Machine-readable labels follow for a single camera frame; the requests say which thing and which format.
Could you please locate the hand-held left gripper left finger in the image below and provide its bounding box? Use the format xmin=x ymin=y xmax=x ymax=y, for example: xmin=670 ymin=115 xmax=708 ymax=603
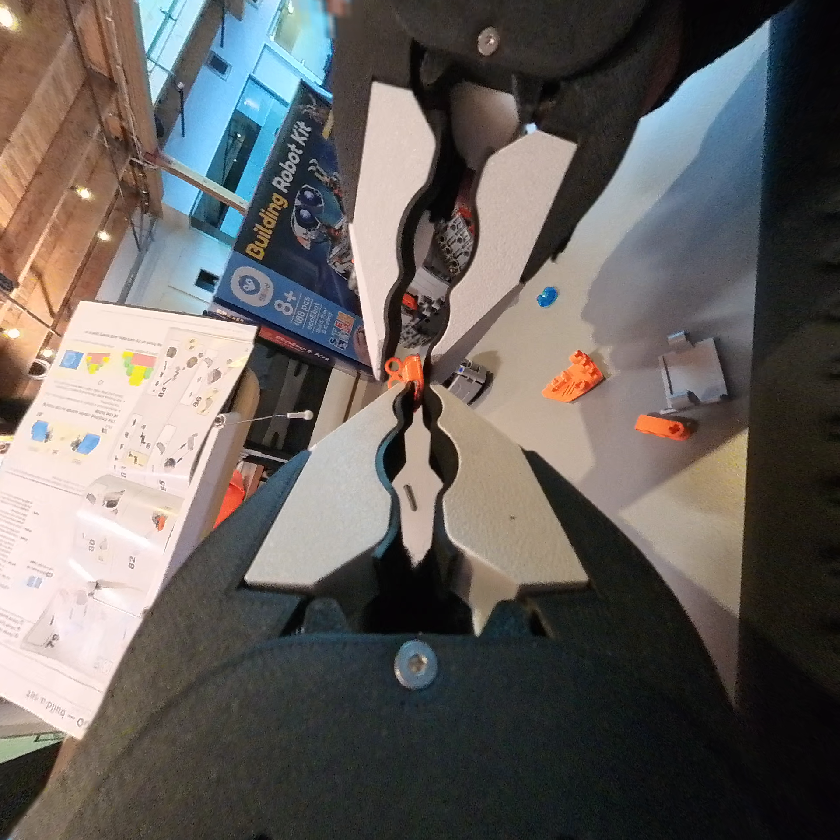
xmin=244 ymin=386 xmax=404 ymax=598

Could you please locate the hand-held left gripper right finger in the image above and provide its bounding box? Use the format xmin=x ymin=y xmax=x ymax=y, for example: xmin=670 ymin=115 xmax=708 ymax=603
xmin=423 ymin=384 xmax=591 ymax=635

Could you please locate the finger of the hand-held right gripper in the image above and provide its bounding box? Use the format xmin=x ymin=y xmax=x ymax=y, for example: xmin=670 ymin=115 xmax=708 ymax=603
xmin=425 ymin=130 xmax=580 ymax=370
xmin=348 ymin=80 xmax=441 ymax=383

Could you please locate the orange connector piece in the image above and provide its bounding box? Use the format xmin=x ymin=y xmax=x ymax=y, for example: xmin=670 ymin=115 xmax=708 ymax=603
xmin=384 ymin=354 xmax=424 ymax=398

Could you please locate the person's right hand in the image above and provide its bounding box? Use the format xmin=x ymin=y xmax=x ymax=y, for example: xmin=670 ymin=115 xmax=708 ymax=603
xmin=646 ymin=33 xmax=687 ymax=116

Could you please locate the tracked toy robot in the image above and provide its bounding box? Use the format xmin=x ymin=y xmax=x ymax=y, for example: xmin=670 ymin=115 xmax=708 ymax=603
xmin=397 ymin=190 xmax=480 ymax=349

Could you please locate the blue robot kit box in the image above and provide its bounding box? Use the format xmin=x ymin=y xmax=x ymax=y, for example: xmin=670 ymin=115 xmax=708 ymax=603
xmin=211 ymin=80 xmax=371 ymax=378

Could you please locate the grey motor block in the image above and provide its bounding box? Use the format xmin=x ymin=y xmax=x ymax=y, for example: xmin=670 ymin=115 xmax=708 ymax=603
xmin=448 ymin=358 xmax=494 ymax=404

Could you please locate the orange wedge piece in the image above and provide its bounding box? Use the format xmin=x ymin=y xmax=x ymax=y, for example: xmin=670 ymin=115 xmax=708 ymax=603
xmin=541 ymin=350 xmax=605 ymax=403

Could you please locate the orange beam piece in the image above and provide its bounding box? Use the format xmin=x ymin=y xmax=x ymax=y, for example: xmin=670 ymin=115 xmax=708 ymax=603
xmin=634 ymin=413 xmax=697 ymax=442

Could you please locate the instruction booklet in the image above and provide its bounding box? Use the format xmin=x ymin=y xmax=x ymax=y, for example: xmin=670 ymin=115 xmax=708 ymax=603
xmin=0 ymin=300 xmax=261 ymax=740

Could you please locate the grey panel piece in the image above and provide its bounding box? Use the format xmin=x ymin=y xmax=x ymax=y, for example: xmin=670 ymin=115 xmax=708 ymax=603
xmin=658 ymin=331 xmax=731 ymax=413

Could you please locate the wire with white tip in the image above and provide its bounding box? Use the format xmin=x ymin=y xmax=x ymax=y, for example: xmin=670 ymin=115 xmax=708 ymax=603
xmin=215 ymin=409 xmax=315 ymax=429

